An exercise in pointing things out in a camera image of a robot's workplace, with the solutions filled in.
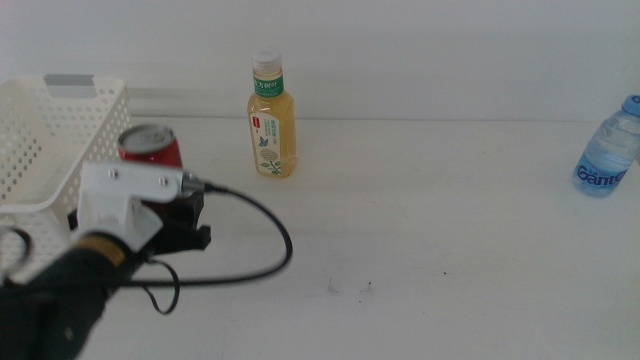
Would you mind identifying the clear water bottle blue cap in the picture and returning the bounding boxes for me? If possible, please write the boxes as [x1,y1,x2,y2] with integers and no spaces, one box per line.
[571,94,640,198]

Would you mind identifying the red cola can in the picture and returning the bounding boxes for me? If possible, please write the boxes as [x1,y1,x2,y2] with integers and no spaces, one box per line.
[117,124,184,217]

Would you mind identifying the white perforated plastic basket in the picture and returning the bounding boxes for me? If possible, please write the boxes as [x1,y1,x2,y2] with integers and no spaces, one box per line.
[0,74,133,286]

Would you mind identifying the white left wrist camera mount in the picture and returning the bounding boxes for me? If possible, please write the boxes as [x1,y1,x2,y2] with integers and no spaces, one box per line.
[76,160,185,252]

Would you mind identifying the black left camera cable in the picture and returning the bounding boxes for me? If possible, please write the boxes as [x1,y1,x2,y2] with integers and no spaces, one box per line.
[0,180,295,316]

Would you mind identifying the yellow tea bottle white cap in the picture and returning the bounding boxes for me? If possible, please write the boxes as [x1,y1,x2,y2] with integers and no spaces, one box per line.
[247,47,299,179]

